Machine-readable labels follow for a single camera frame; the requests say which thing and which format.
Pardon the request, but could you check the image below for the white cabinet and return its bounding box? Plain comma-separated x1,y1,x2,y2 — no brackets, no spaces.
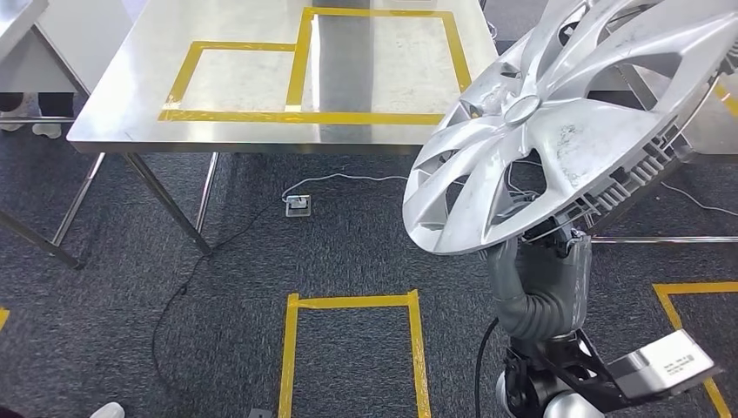
31,0,135,97

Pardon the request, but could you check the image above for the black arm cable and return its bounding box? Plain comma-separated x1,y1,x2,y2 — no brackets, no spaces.
473,317,500,418

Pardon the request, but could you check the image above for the black floor cable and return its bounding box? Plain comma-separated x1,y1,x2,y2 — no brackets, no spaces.
151,199,286,399

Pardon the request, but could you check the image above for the person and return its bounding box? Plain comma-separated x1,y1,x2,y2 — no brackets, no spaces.
0,91,76,141

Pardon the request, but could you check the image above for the yellow floor tape square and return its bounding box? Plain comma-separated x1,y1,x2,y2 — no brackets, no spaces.
653,281,738,418
278,290,433,418

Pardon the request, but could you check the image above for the silver plastic wheel hubcap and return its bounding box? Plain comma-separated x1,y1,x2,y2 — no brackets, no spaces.
402,0,738,257

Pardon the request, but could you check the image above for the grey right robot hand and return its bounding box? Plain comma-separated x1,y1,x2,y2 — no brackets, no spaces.
486,227,594,334

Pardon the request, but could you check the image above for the white floor cable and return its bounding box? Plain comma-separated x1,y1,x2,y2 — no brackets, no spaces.
281,172,407,200

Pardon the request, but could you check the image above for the steel workbench table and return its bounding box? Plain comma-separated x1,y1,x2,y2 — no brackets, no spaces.
0,0,501,271
0,0,76,125
587,57,738,245

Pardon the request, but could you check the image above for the grey floor socket box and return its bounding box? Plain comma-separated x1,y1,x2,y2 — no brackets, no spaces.
285,194,312,219

